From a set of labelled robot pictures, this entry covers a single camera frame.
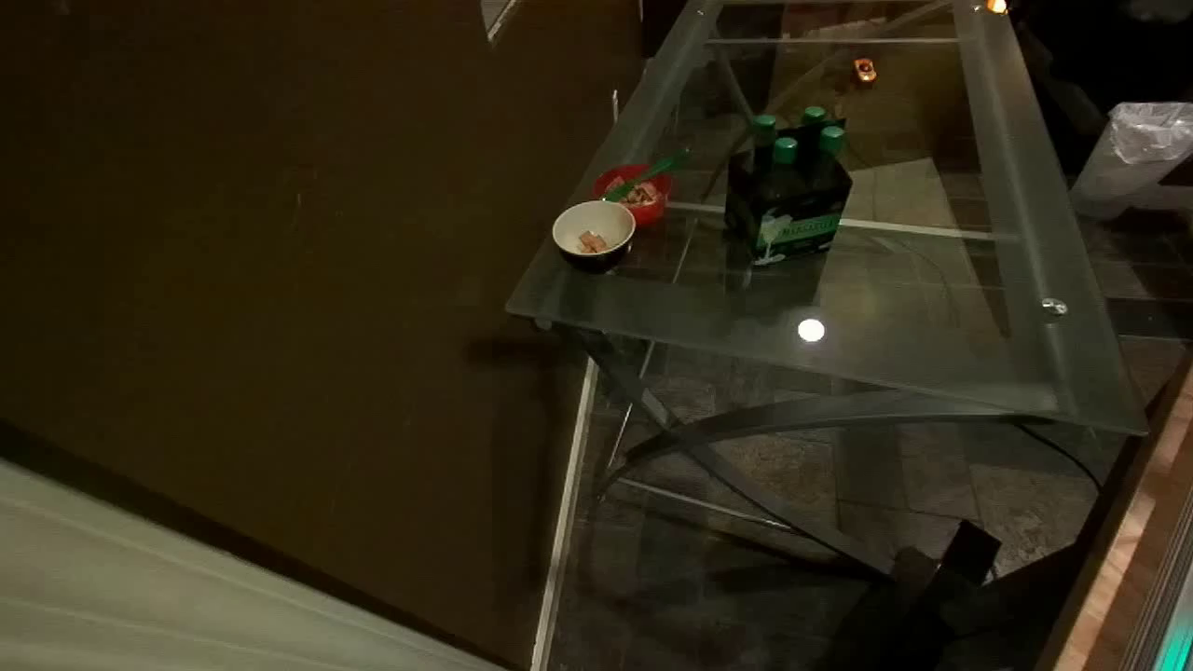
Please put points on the white ceramic bowl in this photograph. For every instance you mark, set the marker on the white ceramic bowl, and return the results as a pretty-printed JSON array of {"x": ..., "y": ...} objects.
[{"x": 576, "y": 219}]

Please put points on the green plastic spoon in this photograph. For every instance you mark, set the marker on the green plastic spoon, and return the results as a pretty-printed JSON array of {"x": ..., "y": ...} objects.
[{"x": 668, "y": 161}]

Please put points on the cereal heap in white bowl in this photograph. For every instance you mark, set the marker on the cereal heap in white bowl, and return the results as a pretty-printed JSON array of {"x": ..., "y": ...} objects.
[{"x": 595, "y": 241}]

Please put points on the red plastic bowl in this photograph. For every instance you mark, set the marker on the red plastic bowl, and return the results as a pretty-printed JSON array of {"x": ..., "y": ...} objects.
[{"x": 654, "y": 210}]

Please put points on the cereal heap in red bowl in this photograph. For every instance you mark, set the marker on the cereal heap in red bowl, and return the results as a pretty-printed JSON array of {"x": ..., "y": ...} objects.
[{"x": 644, "y": 196}]

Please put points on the glass table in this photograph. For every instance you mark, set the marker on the glass table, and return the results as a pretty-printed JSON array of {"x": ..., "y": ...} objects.
[{"x": 797, "y": 412}]

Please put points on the black cardboard bottle carrier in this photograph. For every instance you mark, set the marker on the black cardboard bottle carrier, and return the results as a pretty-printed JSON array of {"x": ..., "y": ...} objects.
[{"x": 790, "y": 210}]

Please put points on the green capped bottle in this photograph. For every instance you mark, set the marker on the green capped bottle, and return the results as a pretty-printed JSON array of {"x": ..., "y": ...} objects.
[
  {"x": 765, "y": 125},
  {"x": 786, "y": 149},
  {"x": 813, "y": 117},
  {"x": 832, "y": 139}
]

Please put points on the small orange object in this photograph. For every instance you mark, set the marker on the small orange object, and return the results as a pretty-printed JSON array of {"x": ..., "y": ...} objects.
[{"x": 865, "y": 73}]

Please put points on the silver table bolt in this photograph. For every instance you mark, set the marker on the silver table bolt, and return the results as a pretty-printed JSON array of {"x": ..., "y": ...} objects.
[{"x": 1054, "y": 308}]

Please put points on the white plastic trash bag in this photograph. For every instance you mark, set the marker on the white plastic trash bag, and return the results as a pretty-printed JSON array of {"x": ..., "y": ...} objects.
[{"x": 1136, "y": 149}]

